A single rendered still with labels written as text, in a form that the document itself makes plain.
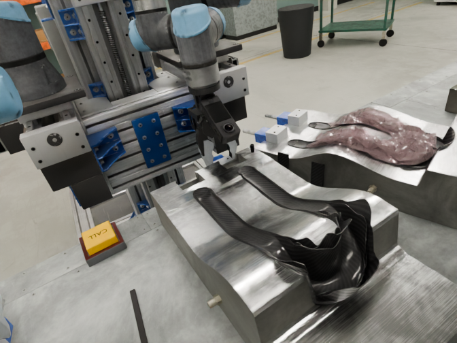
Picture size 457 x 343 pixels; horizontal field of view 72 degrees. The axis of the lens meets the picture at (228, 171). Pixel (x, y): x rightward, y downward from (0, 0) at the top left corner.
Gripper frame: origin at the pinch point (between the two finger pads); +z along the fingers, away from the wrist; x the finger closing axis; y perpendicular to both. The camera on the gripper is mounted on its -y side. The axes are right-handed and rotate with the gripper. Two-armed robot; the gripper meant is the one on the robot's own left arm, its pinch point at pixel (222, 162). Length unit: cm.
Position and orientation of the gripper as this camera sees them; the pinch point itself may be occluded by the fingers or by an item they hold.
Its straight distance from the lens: 79.0
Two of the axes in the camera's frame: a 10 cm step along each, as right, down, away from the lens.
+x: -8.7, 3.7, -3.2
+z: 1.5, 8.2, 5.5
